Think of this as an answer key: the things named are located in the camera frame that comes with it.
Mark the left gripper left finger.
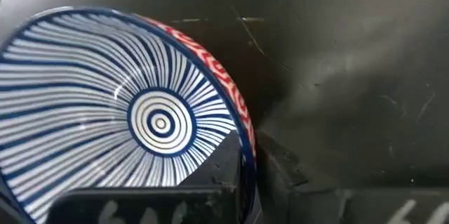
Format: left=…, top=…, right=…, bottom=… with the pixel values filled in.
left=45, top=129, right=245, bottom=224

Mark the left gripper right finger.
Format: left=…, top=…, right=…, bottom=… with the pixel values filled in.
left=255, top=131, right=449, bottom=224

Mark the black table mat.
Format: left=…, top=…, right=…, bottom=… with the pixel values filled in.
left=0, top=0, right=449, bottom=192

